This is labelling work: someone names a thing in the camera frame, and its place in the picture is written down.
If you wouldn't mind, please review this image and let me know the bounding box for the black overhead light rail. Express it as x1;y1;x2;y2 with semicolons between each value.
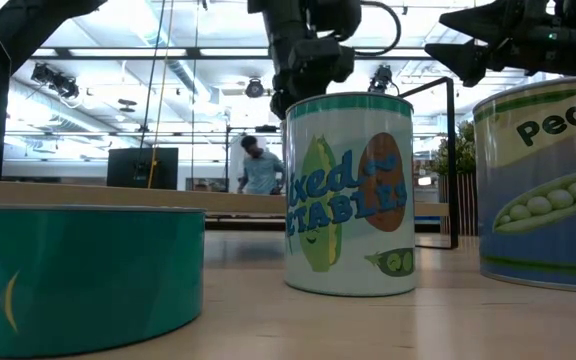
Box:
32;46;437;62

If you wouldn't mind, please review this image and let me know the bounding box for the peas can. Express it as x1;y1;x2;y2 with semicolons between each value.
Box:
471;75;576;294

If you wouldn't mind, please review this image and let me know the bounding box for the black studio spotlight cluster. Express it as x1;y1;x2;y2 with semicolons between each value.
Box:
30;62;80;100

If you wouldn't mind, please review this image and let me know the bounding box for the potted green plant ribbed pot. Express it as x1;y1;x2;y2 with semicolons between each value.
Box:
430;119;479;237

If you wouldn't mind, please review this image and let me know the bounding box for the black ceiling camera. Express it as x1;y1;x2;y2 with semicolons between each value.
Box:
367;63;400;96

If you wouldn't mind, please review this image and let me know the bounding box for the black looped camera cable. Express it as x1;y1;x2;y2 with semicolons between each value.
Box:
355;0;403;57

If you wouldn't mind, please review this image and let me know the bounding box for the mixed vegetables can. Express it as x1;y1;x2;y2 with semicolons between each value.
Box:
283;91;418;298

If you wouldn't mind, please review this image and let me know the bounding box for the person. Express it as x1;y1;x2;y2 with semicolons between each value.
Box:
236;134;288;196

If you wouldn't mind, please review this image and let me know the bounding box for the round black ceiling lamp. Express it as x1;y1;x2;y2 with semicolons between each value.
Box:
244;77;266;100

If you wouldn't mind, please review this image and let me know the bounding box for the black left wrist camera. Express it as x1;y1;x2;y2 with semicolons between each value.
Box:
287;38;357;84

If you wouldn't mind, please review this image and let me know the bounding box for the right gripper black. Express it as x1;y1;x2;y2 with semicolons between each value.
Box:
425;0;569;89

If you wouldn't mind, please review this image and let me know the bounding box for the flat teal tuna can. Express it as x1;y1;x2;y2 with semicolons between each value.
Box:
0;203;206;359

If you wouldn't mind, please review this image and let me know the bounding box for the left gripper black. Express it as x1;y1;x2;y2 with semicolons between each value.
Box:
262;12;319;121

